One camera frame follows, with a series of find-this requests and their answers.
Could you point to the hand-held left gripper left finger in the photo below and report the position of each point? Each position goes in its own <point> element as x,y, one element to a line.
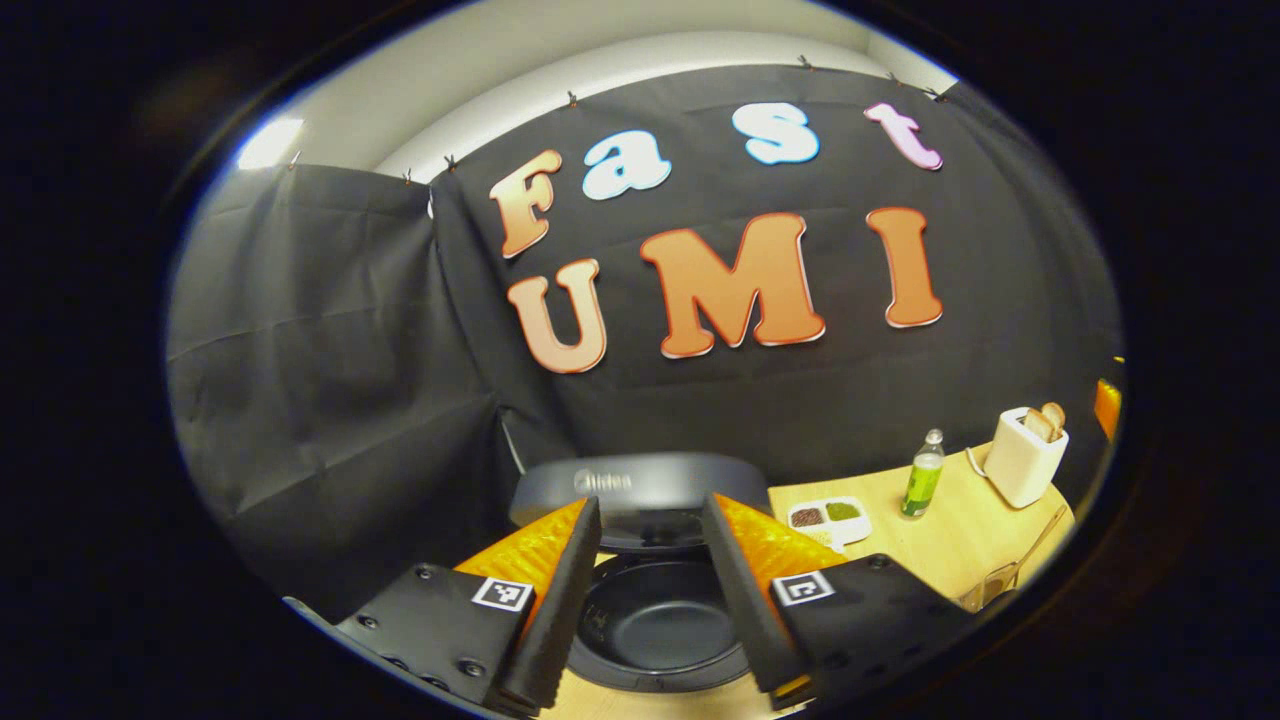
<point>555,620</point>

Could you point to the white toaster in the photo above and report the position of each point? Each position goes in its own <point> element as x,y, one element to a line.
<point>1020,470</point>

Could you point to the white divided grain dish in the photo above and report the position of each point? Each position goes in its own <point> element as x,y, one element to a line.
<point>830,520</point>

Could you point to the toast slice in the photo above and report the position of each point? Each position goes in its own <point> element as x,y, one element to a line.
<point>1056,415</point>
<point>1036,425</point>

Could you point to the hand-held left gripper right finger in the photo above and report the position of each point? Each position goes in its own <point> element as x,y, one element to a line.
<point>745,600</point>

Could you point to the wooden spoon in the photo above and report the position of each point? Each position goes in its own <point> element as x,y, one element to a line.
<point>1040,545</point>

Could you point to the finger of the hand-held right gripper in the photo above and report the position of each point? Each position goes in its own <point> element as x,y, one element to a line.
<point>1108,410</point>

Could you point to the green drink bottle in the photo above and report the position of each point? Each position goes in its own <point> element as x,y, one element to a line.
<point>922,485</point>

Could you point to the black rice cooker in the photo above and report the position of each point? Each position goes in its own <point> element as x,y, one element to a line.
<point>650,490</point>

